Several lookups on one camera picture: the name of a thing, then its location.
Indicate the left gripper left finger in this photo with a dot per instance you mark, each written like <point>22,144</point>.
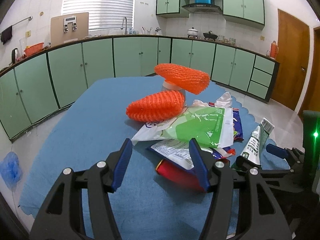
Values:
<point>60,215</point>

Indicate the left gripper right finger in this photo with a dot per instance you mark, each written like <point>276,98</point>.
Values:
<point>260,216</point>

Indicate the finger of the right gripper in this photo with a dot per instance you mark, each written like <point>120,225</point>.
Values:
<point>245,165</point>
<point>277,151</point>

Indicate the green white tube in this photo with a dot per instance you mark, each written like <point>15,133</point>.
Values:
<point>253,149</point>

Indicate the blue biscuit snack bag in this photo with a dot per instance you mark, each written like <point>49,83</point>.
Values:
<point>237,123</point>

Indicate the red blue snack wrapper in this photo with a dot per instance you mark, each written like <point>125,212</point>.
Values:
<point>177,153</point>

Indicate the green white plastic bag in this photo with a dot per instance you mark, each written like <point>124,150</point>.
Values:
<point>210,126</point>

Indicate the white tissue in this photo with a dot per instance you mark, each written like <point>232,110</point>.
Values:
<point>224,101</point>

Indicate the red fabric pouch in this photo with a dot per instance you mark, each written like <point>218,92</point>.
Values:
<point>183,178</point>

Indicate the orange foam net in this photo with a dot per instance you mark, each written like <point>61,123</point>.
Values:
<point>160,106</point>
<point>191,80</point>

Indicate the green lower kitchen cabinets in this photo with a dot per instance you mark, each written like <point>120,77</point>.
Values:
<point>48,81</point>

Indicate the blue plastic bag on floor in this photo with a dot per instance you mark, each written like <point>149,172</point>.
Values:
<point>11,171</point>

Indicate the orange thermos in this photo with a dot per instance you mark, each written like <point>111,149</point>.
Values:
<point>273,50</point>

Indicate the wooden door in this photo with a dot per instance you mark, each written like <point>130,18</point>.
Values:
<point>294,48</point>

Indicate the black wok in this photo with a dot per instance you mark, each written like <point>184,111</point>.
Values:
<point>210,36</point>

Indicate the white cooking pot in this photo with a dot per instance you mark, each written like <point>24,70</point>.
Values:
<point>193,33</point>

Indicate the electric kettle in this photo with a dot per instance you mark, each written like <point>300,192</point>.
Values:
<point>15,55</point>

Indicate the range hood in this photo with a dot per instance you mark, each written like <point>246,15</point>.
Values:
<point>203,8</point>

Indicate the orange plastic basket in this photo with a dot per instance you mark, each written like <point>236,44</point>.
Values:
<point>31,50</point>

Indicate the cardboard box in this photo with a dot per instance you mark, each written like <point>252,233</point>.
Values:
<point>67,28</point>

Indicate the dark hanging towel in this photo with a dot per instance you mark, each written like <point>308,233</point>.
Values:
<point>6,35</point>

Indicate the chrome faucet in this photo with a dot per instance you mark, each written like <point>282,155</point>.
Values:
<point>124,25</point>

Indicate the window blinds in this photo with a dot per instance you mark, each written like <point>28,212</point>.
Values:
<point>103,14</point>

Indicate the wall towel rail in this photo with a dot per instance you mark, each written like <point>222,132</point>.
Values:
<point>23,20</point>

